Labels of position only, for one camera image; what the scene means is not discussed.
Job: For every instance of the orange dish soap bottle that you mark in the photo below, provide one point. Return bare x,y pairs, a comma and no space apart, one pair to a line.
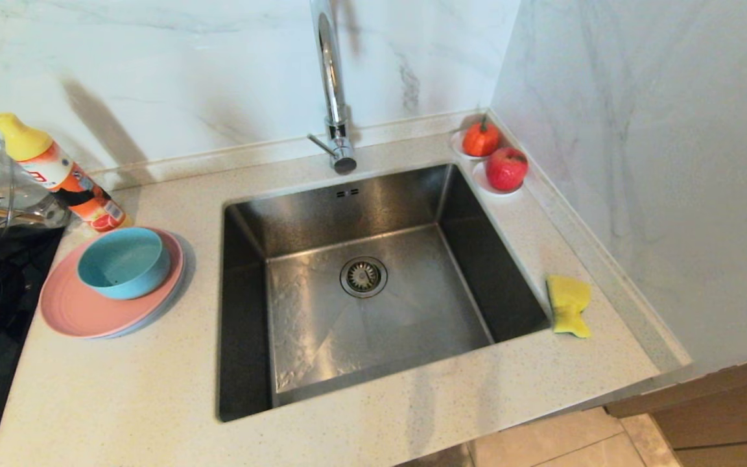
65,176

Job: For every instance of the stainless steel sink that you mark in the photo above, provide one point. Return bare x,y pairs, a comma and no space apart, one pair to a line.
373,337

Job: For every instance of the yellow green sponge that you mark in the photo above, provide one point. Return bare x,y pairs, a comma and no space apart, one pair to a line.
568,301

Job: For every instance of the metal drain strainer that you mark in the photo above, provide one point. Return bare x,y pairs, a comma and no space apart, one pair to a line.
364,277

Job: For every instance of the small white dish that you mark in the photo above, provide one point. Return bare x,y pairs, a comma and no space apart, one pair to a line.
484,185
458,146

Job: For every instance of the orange toy pumpkin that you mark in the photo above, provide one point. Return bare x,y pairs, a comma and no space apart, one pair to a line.
481,139

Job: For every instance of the red toy apple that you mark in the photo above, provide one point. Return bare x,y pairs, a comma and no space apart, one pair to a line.
506,168

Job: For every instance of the chrome faucet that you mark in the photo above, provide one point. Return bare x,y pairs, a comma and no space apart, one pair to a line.
331,71

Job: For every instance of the grey plate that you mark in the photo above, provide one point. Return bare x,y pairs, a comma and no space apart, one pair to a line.
189,272

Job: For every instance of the blue bowl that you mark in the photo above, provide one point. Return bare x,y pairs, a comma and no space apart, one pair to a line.
124,263

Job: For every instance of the pink plate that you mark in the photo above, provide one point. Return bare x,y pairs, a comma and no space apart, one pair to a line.
72,311

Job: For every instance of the clear glass jug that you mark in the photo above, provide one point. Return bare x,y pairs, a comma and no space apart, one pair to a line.
23,188

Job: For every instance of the wooden cabinet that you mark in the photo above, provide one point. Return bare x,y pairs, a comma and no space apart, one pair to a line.
717,415

